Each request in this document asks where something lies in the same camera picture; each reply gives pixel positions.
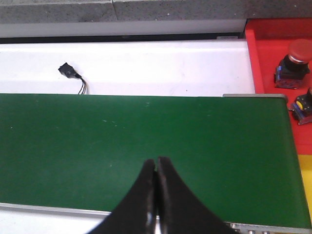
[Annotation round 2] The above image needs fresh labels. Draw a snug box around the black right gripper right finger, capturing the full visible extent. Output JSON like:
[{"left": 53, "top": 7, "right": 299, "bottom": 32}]
[{"left": 157, "top": 156, "right": 237, "bottom": 234}]

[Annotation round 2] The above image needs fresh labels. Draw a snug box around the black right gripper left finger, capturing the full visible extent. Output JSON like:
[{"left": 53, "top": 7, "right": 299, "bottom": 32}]
[{"left": 89, "top": 159, "right": 156, "bottom": 234}]

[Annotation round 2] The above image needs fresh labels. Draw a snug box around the red mushroom push button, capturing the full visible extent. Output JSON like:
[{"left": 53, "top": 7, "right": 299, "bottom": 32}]
[{"left": 274, "top": 39, "right": 312, "bottom": 89}]

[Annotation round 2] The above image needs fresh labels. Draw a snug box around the green conveyor belt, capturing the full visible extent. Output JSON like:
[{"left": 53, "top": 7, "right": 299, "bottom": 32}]
[{"left": 0, "top": 94, "right": 311, "bottom": 229}]

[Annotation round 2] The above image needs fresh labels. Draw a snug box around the yellow plate tray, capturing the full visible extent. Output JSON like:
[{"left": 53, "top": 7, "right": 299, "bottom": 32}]
[{"left": 298, "top": 155, "right": 312, "bottom": 215}]

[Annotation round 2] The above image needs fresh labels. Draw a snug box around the red object behind counter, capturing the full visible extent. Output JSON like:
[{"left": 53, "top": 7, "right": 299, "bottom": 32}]
[{"left": 244, "top": 18, "right": 312, "bottom": 156}]

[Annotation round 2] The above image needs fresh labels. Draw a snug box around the grey speckled stone counter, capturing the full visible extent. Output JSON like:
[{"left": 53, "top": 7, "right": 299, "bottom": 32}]
[{"left": 0, "top": 0, "right": 312, "bottom": 38}]

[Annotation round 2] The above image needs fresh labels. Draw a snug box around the aluminium conveyor frame rail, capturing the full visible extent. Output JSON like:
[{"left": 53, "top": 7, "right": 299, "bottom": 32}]
[{"left": 0, "top": 203, "right": 312, "bottom": 234}]

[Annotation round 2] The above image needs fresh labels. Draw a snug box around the black connector with wires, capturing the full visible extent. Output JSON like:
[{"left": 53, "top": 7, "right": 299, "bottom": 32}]
[{"left": 58, "top": 63, "right": 88, "bottom": 95}]

